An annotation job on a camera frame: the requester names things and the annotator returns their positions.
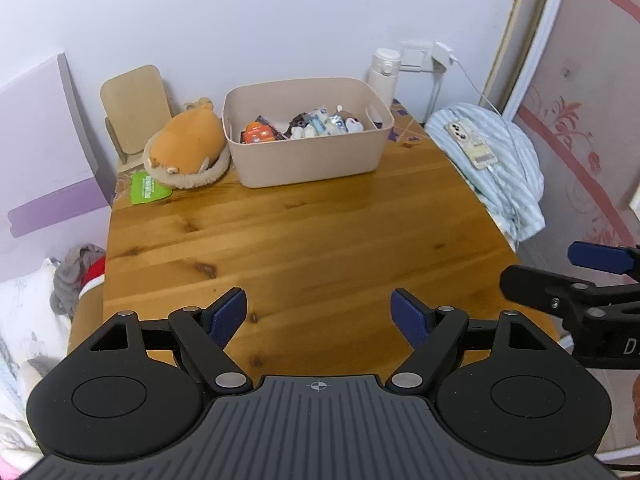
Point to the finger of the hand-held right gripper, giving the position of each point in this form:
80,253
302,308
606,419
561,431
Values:
600,257
540,285

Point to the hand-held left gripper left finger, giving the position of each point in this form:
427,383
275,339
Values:
227,317

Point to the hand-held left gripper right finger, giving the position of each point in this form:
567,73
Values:
407,320

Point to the beige plastic container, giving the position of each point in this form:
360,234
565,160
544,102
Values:
310,160

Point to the orange toy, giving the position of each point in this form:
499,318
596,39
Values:
257,132

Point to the blue striped cloth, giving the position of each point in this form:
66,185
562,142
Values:
510,180

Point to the pink floral wardrobe door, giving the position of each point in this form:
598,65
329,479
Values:
585,125

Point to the red and white cloth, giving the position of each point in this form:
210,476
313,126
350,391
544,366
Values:
90,285

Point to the green tag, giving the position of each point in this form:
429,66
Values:
149,186

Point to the phone in cream case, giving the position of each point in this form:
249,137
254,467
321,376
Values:
470,144

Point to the grey cloth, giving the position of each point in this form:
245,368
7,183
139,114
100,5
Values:
75,272

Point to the orange plush dog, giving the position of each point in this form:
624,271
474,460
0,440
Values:
187,142

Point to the purple patterned mat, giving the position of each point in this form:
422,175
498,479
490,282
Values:
402,120

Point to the floral bedding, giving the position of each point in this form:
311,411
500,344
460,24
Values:
25,340

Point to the white packet with blue print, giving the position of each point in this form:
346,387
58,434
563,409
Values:
336,124

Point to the small wooden figure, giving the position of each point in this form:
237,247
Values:
197,105

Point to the wooden board stand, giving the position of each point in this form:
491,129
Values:
132,105

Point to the purple and white box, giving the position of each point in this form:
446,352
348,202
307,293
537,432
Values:
45,160

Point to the white thermos bottle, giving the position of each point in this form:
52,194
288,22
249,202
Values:
384,72

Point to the white charger plug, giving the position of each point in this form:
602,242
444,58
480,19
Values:
442,55

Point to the white wall socket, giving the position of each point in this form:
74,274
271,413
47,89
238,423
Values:
415,54

